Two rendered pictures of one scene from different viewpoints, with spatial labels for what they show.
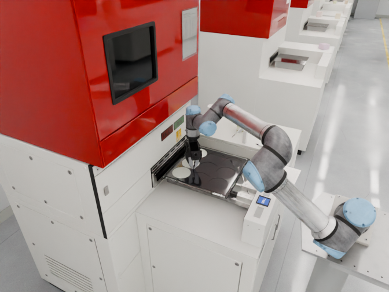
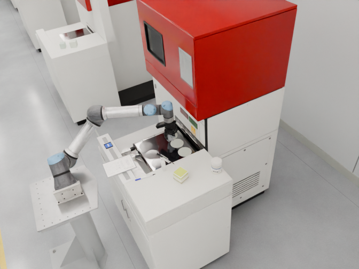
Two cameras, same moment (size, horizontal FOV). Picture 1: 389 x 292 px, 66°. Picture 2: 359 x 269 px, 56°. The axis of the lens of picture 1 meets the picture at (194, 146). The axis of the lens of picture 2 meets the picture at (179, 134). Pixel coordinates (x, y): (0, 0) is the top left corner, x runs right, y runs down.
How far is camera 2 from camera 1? 3.06 m
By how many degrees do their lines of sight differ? 93
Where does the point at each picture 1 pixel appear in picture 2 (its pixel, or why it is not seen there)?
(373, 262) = (49, 185)
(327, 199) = (91, 203)
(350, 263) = not seen: hidden behind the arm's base
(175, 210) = (153, 132)
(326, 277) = not seen: hidden behind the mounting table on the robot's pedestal
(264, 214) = (101, 141)
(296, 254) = not seen: outside the picture
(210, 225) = (130, 140)
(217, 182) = (147, 146)
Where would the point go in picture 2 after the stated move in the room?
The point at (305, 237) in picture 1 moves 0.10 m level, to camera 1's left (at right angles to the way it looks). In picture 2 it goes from (86, 171) to (95, 163)
